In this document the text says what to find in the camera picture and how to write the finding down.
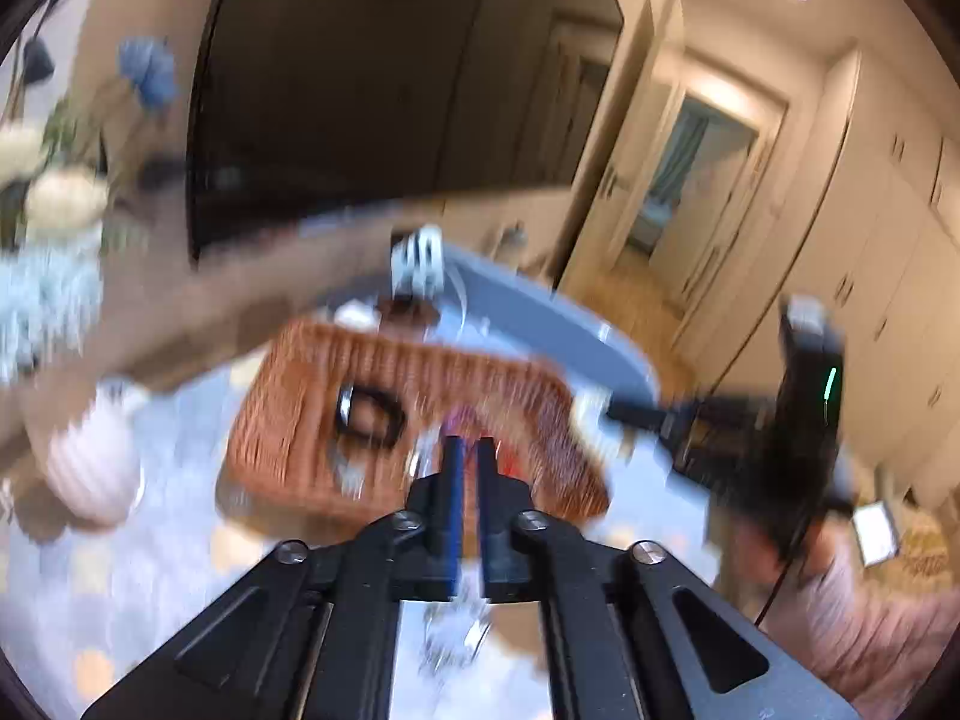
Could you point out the white ribbed vase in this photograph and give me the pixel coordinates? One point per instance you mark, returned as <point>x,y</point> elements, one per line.
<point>94,457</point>

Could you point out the white clamp device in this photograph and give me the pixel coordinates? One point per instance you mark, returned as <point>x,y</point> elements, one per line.
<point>416,255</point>

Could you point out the small blue artificial flower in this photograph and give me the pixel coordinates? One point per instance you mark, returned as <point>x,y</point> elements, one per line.
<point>146,71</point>

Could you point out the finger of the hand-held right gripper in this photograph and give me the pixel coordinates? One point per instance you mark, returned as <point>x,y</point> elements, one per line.
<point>637,412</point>

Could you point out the pastel scale-patterned tablecloth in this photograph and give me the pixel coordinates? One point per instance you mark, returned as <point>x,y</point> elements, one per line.
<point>150,600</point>

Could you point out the white room door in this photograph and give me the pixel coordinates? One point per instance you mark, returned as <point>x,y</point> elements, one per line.
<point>600,225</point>

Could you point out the dark wall television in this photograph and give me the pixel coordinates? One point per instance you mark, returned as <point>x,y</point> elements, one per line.
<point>375,90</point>

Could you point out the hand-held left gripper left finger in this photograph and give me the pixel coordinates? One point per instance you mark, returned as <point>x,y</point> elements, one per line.
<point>450,510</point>

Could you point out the brown wicker basket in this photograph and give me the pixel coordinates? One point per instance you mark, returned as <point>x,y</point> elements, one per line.
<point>300,405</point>

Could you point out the grey oval side table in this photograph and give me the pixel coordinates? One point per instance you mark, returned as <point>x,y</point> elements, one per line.
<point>540,315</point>

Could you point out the small silver trinket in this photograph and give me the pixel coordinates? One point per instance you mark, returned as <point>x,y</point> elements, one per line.
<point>349,472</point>

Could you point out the white tablet screen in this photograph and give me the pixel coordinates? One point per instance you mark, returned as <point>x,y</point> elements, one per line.
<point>876,534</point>

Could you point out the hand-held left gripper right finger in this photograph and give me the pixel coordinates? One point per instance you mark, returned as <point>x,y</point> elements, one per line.
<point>487,510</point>

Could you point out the white wardrobe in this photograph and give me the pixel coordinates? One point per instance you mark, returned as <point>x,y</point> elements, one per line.
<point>885,240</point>

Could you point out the white flower bouquet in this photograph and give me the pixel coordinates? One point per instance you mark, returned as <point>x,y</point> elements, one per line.
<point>45,292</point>

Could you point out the black wristwatch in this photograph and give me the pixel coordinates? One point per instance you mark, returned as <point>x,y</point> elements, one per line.
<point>394,420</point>

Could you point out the person's right forearm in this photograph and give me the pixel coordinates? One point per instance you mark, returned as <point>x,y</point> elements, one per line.
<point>840,630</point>

